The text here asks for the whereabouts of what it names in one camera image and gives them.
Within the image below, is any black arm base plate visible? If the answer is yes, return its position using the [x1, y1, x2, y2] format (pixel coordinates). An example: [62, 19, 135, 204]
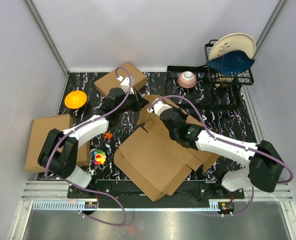
[67, 179, 245, 200]

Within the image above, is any large cardboard box left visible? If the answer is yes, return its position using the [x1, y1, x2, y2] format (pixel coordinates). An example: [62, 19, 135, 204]
[25, 114, 74, 174]

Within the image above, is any beige cup in rack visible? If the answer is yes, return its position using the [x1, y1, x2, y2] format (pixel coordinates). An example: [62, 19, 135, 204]
[214, 77, 232, 88]

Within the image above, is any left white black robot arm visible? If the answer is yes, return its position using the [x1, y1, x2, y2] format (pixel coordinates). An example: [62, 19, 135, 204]
[38, 88, 149, 198]

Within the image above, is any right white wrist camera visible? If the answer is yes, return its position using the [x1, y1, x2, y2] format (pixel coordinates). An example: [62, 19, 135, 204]
[147, 98, 172, 116]

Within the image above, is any black wire dish rack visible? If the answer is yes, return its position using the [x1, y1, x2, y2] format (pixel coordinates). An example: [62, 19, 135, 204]
[167, 39, 254, 111]

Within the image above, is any blue leaf plate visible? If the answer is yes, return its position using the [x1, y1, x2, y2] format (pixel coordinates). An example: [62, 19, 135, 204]
[206, 50, 255, 76]

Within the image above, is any small cardboard box left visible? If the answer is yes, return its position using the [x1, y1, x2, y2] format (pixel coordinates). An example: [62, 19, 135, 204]
[77, 141, 90, 167]

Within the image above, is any closed cardboard box back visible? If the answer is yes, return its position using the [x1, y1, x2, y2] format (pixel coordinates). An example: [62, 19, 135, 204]
[94, 62, 147, 98]

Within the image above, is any cream floral plate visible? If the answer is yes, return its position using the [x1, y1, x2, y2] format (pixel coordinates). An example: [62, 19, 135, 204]
[208, 33, 256, 60]

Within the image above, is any pink patterned bowl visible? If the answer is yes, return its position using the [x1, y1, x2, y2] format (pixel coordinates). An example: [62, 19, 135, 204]
[177, 71, 197, 89]

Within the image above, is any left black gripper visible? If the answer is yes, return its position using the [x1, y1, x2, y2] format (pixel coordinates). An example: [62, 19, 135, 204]
[117, 89, 149, 116]

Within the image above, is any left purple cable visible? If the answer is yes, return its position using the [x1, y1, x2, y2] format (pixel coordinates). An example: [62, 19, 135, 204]
[44, 66, 135, 226]

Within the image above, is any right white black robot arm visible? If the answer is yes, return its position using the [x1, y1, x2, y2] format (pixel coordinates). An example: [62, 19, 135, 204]
[160, 107, 284, 198]

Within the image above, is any orange bowl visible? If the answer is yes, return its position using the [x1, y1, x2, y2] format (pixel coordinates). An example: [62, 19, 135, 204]
[64, 90, 88, 110]

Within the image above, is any rainbow flower toy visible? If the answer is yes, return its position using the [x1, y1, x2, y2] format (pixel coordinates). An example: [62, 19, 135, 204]
[92, 150, 107, 165]

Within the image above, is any small orange red toy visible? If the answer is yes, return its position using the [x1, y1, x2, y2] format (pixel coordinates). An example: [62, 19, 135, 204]
[104, 131, 113, 140]

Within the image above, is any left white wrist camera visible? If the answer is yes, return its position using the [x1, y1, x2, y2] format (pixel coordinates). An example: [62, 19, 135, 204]
[117, 76, 134, 95]

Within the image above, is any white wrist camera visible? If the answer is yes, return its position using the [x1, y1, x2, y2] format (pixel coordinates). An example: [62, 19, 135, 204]
[117, 76, 134, 95]
[147, 98, 172, 116]

